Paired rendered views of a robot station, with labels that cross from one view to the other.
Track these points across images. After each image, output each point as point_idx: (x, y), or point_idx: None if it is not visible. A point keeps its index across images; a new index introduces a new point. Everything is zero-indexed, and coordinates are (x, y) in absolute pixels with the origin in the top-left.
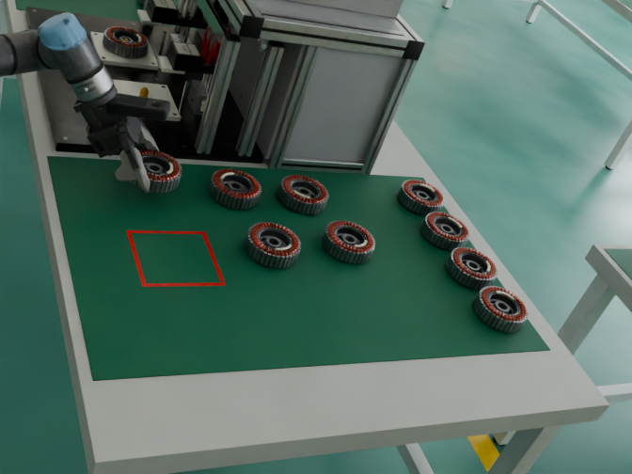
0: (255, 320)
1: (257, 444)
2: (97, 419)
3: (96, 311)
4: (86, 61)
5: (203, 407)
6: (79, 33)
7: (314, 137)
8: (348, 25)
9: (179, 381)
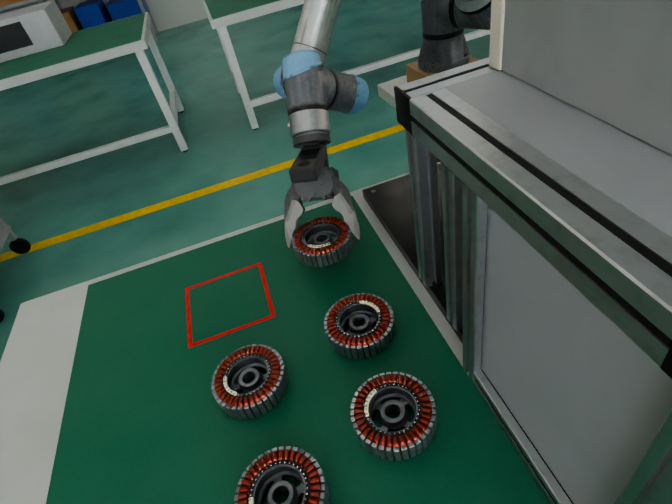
0: (134, 381)
1: None
2: (54, 295)
3: (156, 270)
4: (288, 97)
5: (40, 354)
6: (292, 68)
7: (514, 385)
8: (554, 177)
9: (73, 333)
